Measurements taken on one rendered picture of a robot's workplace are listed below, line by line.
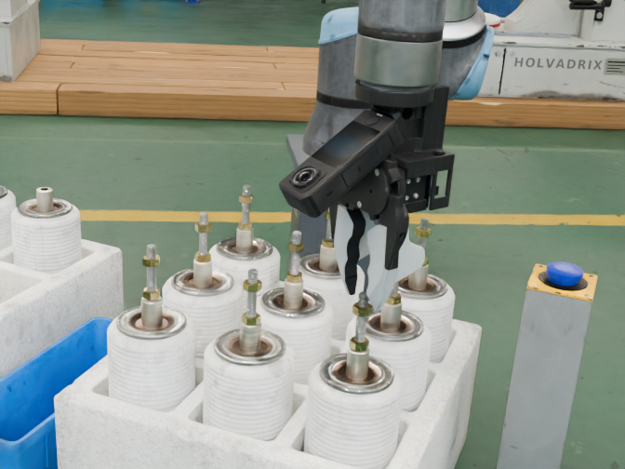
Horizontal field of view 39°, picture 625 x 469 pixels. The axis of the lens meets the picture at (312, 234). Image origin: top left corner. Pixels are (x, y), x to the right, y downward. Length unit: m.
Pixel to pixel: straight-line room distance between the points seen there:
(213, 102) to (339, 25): 1.45
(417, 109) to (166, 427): 0.41
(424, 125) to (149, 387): 0.40
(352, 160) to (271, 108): 2.05
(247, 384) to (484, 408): 0.54
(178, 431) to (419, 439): 0.25
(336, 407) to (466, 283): 0.91
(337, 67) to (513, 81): 1.70
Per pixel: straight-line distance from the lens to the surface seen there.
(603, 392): 1.47
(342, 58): 1.38
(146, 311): 0.97
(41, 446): 1.09
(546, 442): 1.08
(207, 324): 1.05
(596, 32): 3.18
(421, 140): 0.82
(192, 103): 2.79
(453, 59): 1.35
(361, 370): 0.89
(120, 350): 0.96
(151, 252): 0.95
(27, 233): 1.29
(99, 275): 1.33
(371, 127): 0.78
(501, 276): 1.81
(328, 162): 0.77
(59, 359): 1.24
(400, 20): 0.76
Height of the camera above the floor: 0.71
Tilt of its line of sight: 22 degrees down
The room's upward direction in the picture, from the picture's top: 4 degrees clockwise
